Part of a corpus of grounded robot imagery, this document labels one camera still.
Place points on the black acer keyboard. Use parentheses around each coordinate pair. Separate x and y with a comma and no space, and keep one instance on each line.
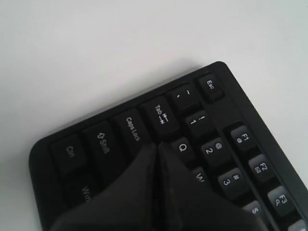
(213,128)

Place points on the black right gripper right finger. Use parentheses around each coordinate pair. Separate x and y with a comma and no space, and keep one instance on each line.
(190,206)

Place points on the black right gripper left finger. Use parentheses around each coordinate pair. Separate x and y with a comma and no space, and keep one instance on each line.
(125,205)

